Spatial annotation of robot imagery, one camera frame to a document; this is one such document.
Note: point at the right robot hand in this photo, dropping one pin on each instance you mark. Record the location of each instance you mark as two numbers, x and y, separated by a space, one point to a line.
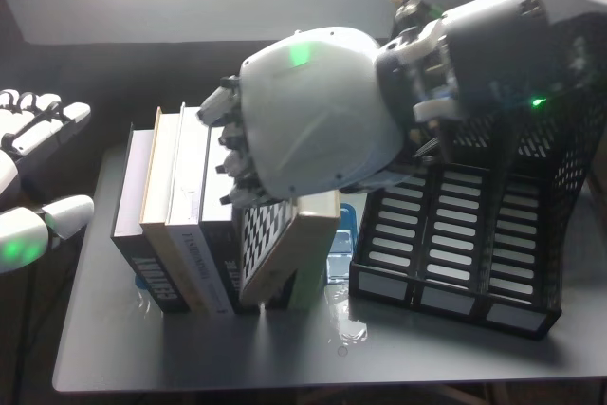
66 215

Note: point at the black-spine Century book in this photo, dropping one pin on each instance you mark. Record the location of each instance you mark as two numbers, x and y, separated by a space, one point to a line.
156 281

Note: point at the cream book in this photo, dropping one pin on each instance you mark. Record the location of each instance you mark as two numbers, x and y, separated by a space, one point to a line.
161 177

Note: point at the black three-slot file rack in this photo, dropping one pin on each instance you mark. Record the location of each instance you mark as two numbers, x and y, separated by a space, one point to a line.
488 234

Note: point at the checkered cover tan book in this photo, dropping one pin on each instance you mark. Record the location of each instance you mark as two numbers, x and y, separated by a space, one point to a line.
303 234

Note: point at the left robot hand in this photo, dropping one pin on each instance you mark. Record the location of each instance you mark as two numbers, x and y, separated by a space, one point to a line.
313 115

